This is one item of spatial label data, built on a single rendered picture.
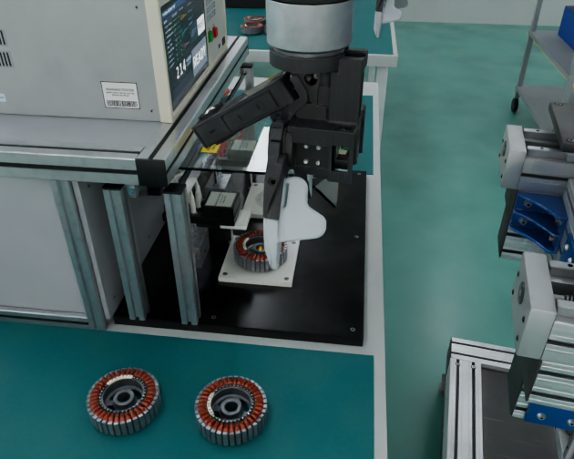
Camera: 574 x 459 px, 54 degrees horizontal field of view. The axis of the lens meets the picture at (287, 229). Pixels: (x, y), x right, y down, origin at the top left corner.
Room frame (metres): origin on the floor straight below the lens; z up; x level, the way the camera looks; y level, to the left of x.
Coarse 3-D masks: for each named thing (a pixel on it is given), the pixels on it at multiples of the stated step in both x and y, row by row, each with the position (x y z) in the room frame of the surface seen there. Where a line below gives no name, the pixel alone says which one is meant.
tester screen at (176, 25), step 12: (180, 0) 1.00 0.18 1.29; (192, 0) 1.07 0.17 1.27; (168, 12) 0.92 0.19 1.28; (180, 12) 0.99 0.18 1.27; (192, 12) 1.06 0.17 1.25; (168, 24) 0.92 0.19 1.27; (180, 24) 0.98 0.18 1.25; (204, 24) 1.13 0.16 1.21; (168, 36) 0.91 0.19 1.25; (180, 36) 0.98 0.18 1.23; (168, 48) 0.90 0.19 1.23; (180, 48) 0.97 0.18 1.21; (192, 48) 1.04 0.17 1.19; (168, 60) 0.90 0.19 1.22; (180, 60) 0.96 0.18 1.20; (192, 72) 1.02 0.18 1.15; (180, 96) 0.94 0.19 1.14
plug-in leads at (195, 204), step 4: (176, 176) 0.94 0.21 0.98; (180, 176) 0.95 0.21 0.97; (172, 180) 0.95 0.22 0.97; (176, 180) 0.95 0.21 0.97; (196, 180) 0.98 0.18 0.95; (196, 184) 0.96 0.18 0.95; (196, 188) 0.96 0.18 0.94; (196, 192) 0.96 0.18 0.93; (200, 192) 0.98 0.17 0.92; (188, 196) 0.97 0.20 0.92; (192, 196) 0.93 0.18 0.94; (196, 196) 0.96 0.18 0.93; (200, 196) 0.98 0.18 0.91; (188, 200) 0.97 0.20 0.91; (192, 200) 0.93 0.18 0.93; (196, 200) 0.96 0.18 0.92; (200, 200) 0.98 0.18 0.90; (164, 204) 0.94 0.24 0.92; (192, 204) 0.93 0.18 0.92; (196, 204) 0.95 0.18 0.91; (164, 208) 0.94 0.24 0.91; (192, 208) 0.93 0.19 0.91; (196, 208) 0.95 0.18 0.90; (200, 208) 0.95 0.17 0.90; (192, 212) 0.93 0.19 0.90; (196, 212) 0.94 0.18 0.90
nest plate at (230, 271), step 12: (228, 252) 0.96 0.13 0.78; (288, 252) 0.96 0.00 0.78; (228, 264) 0.92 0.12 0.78; (288, 264) 0.92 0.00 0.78; (228, 276) 0.88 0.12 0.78; (240, 276) 0.88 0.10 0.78; (252, 276) 0.88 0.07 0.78; (264, 276) 0.88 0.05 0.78; (276, 276) 0.88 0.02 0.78; (288, 276) 0.88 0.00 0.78
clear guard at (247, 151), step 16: (256, 128) 0.97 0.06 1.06; (224, 144) 0.90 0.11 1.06; (240, 144) 0.90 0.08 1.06; (256, 144) 0.90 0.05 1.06; (192, 160) 0.84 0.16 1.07; (208, 160) 0.84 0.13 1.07; (224, 160) 0.84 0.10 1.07; (240, 160) 0.84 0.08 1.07; (256, 160) 0.84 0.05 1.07; (320, 192) 0.79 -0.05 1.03; (336, 192) 0.83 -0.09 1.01
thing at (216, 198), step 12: (216, 192) 0.98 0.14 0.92; (228, 192) 0.98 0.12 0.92; (204, 204) 0.94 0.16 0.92; (216, 204) 0.94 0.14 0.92; (228, 204) 0.94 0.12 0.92; (240, 204) 0.98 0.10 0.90; (192, 216) 0.93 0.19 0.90; (204, 216) 0.93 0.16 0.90; (216, 216) 0.92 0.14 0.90; (228, 216) 0.92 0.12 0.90; (240, 216) 0.96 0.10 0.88; (192, 228) 0.96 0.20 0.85; (228, 228) 0.92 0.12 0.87; (240, 228) 0.92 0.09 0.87
